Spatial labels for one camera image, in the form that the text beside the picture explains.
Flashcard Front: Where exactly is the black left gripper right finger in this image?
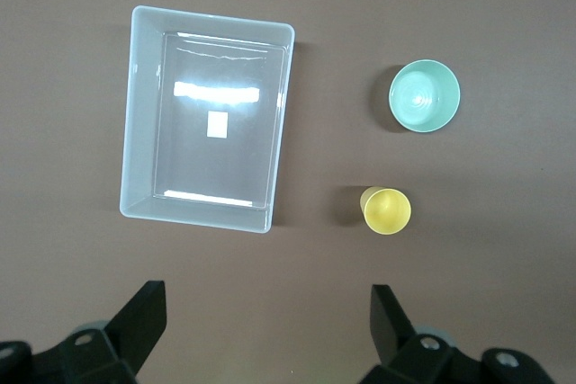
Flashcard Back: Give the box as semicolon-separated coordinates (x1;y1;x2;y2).
359;284;483;384

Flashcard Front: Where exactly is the mint green bowl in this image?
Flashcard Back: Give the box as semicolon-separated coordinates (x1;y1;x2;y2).
388;58;462;134

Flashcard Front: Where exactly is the yellow plastic cup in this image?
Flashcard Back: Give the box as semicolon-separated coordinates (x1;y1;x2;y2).
358;185;412;237

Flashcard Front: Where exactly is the brown table cover sheet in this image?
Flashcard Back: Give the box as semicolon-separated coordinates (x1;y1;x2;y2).
0;0;576;384

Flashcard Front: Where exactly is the clear plastic storage bin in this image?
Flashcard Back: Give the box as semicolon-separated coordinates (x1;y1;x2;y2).
118;4;296;236

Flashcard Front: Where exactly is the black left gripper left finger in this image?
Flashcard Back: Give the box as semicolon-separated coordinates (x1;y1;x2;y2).
33;280;168;384

